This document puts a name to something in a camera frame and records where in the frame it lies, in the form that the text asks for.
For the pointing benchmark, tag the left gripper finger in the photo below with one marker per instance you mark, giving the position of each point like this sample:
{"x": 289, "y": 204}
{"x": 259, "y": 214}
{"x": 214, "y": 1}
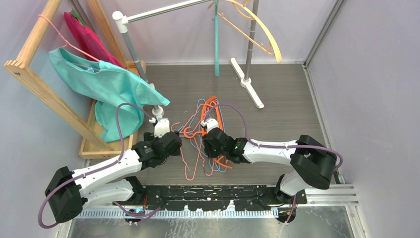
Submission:
{"x": 177, "y": 144}
{"x": 149, "y": 137}

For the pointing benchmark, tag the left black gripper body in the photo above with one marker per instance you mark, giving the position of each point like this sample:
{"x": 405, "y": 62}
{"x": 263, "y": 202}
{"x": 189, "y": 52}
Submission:
{"x": 164, "y": 157}

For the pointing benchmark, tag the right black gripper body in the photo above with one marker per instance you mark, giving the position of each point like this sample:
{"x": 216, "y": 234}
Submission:
{"x": 221, "y": 152}

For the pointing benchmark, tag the teal plastic hanger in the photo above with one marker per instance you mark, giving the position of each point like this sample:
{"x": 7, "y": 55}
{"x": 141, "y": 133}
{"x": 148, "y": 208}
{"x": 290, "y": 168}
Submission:
{"x": 216, "y": 39}

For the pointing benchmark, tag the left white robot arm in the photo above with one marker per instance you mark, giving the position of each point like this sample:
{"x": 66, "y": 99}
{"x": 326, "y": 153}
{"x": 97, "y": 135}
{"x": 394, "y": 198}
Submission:
{"x": 70, "y": 192}

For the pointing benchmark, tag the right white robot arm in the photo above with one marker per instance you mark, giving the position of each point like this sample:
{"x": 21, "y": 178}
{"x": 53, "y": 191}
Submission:
{"x": 312, "y": 163}

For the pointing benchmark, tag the metal clothes rack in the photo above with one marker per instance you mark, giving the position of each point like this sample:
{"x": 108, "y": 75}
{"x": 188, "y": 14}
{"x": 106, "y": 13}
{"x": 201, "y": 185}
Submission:
{"x": 122, "y": 21}

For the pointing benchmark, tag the wooden tray base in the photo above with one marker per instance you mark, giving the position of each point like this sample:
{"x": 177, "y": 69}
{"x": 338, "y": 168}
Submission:
{"x": 89, "y": 151}

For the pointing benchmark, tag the teal shirt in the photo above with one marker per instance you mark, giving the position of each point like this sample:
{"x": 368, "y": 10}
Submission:
{"x": 115, "y": 89}

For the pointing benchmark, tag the magenta garment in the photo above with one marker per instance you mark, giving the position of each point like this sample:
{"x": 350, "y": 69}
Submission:
{"x": 89, "y": 41}

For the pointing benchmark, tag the wooden clothes rack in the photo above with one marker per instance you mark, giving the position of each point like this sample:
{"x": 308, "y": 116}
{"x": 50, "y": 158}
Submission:
{"x": 20, "y": 69}

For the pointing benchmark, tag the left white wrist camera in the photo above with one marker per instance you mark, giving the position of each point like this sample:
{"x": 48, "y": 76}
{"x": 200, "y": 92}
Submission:
{"x": 161, "y": 127}

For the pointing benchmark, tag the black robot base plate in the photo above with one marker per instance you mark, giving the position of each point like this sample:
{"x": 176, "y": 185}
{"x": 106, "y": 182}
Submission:
{"x": 210, "y": 201}

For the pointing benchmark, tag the pink wire hanger on rack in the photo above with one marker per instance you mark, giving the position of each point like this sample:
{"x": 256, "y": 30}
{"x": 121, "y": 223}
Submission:
{"x": 67, "y": 43}

